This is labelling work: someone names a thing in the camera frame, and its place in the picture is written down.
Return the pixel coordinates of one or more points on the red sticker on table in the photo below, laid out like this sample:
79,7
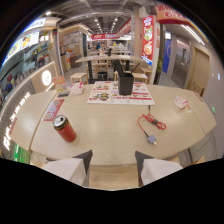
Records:
53,110

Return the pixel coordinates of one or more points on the wooden stool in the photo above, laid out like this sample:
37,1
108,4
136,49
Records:
78,78
140,76

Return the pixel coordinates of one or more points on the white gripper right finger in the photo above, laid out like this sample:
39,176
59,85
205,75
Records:
156,170

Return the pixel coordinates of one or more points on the orange standing menu card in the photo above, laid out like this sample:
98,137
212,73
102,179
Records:
60,86

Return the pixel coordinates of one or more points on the red drink can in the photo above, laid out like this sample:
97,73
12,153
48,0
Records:
65,128

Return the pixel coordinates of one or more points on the white tissue packet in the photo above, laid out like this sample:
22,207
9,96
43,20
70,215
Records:
76,89

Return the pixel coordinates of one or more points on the black chopstick holder box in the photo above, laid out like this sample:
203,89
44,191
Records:
125,83

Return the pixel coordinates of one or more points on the red food poster banner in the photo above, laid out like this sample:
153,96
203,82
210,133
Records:
147,39

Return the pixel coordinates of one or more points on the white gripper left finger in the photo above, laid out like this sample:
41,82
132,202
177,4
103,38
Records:
68,168

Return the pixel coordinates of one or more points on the grey Anker adapter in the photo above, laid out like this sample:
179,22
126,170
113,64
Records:
152,139

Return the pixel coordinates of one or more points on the high wooden table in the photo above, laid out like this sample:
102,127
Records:
106,59

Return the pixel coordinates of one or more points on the white red paper packet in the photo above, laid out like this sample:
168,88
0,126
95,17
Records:
181,101

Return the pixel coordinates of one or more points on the laminated food menu sheet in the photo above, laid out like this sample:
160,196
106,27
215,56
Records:
110,95

